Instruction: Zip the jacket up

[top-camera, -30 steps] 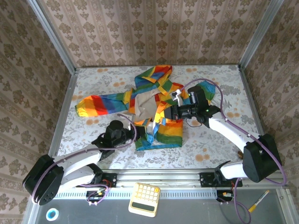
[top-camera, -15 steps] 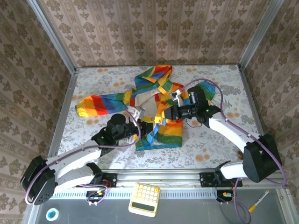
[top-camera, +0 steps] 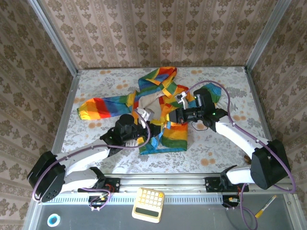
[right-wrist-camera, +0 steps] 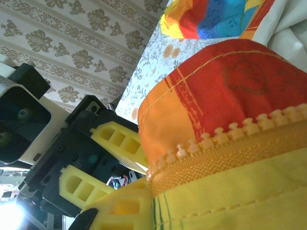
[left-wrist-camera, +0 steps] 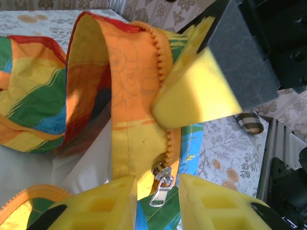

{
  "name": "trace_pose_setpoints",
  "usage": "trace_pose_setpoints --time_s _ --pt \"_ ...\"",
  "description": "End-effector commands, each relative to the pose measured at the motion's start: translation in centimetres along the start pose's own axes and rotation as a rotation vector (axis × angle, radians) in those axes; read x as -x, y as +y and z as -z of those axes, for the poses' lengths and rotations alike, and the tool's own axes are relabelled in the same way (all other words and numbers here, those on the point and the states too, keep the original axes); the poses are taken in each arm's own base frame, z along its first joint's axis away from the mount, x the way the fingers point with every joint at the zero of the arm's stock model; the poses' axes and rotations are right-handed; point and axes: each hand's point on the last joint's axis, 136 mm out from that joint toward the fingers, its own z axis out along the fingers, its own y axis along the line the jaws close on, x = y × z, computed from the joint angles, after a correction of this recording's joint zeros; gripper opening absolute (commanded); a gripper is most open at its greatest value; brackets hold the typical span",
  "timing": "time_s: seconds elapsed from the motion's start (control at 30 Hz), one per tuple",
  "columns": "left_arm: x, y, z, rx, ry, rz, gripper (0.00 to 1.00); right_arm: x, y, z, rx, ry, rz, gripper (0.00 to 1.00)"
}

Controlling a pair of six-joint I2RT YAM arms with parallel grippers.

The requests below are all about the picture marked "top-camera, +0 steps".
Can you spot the long aluminium table rail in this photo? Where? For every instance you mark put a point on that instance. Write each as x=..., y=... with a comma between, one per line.
x=163, y=182

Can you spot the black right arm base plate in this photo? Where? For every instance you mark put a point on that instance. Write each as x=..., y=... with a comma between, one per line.
x=211, y=184

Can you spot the grey metal shelf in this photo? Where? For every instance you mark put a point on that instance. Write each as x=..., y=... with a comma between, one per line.
x=192, y=215

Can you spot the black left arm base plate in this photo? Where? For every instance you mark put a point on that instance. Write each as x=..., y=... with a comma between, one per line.
x=115, y=184

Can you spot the aluminium table side rail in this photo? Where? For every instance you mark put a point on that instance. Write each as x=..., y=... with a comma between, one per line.
x=63, y=122
x=256, y=95

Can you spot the blue tape roll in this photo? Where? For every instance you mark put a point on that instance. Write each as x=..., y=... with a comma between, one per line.
x=48, y=220

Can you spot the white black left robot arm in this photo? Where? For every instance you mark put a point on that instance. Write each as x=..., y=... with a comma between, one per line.
x=79, y=155

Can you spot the rainbow striped zip jacket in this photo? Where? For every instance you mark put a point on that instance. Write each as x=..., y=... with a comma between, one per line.
x=175, y=139

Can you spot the yellow white pen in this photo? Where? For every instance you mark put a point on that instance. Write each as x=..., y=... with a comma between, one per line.
x=266, y=206

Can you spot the cream calculator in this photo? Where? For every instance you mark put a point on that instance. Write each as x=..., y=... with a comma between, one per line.
x=148, y=198

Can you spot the aluminium corner post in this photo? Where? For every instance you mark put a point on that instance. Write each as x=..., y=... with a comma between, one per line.
x=54, y=38
x=267, y=36

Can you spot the floral tablecloth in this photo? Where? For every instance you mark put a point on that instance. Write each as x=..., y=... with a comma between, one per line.
x=168, y=165

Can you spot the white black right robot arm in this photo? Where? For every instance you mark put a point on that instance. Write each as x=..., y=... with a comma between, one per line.
x=237, y=136

